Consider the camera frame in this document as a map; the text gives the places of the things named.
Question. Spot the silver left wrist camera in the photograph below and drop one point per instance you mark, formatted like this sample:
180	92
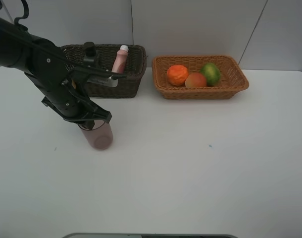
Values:
104	79

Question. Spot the pink squeeze bottle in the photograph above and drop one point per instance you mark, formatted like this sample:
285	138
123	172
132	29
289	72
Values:
120	61

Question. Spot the light brown wicker basket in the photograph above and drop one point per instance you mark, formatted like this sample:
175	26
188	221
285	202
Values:
232	79

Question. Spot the dark green pump bottle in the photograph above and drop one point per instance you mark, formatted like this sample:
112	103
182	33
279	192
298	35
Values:
91	57

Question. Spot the orange tangerine fruit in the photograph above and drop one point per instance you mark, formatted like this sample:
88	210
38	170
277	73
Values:
177	75

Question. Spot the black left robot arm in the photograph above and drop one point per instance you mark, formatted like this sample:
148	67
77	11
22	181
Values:
60	80

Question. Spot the dark brown wicker basket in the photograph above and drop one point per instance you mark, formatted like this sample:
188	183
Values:
135	68

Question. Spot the translucent pink plastic cup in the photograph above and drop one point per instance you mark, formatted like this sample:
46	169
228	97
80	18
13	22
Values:
100	136

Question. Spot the red yellow peach fruit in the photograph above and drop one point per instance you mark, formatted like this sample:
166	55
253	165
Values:
195	80

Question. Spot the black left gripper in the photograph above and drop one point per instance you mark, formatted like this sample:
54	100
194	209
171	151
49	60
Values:
74	106

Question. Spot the green mango fruit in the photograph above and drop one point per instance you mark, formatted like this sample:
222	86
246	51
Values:
211	73

